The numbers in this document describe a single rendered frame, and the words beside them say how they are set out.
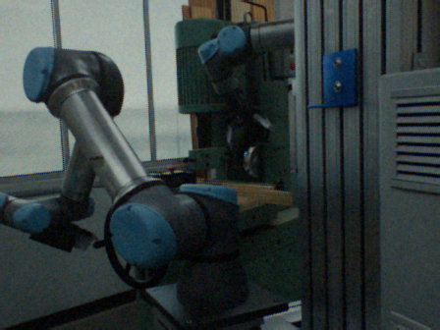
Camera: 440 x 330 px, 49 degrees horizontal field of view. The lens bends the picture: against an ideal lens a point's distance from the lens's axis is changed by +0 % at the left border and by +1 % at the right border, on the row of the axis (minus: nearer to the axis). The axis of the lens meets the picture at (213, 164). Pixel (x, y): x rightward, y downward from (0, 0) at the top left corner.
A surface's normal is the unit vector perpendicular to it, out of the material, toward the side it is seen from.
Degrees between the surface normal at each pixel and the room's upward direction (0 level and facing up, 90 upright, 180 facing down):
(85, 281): 90
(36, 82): 86
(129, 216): 95
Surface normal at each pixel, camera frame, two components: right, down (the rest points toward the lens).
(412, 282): -0.90, 0.08
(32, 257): 0.66, 0.05
